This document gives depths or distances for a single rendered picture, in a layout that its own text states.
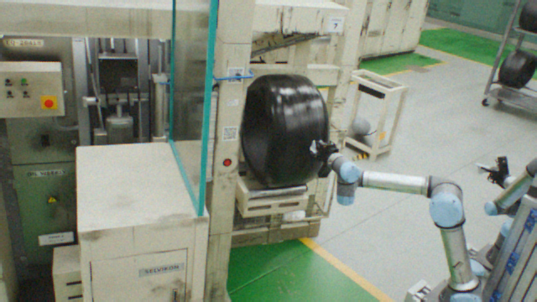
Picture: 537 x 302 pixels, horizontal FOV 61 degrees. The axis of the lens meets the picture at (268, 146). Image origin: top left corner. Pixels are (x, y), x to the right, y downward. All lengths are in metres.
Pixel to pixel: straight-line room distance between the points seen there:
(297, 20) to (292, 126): 0.60
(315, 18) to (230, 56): 0.59
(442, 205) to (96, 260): 1.22
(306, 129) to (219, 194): 0.57
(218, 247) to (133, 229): 1.12
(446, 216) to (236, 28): 1.14
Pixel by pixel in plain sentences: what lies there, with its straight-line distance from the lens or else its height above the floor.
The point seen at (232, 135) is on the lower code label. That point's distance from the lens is 2.20.
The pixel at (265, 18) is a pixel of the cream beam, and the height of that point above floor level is 1.71.
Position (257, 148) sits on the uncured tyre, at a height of 0.98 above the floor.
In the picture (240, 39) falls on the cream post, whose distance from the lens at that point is 2.04.
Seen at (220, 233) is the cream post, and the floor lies 0.62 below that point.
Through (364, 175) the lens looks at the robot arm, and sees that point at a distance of 2.00.
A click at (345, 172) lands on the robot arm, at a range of 1.83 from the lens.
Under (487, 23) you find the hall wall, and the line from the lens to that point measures 13.69.
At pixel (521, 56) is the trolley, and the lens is 7.50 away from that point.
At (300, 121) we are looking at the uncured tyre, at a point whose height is 1.34.
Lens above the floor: 2.16
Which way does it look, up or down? 26 degrees down
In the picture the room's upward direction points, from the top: 8 degrees clockwise
